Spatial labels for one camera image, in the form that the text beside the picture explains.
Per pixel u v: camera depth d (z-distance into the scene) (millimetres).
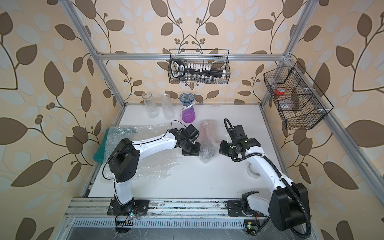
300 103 736
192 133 719
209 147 847
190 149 756
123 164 486
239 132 652
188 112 1141
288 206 392
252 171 829
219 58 911
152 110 1123
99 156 887
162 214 736
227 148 722
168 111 1083
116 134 909
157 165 871
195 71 825
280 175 433
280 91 806
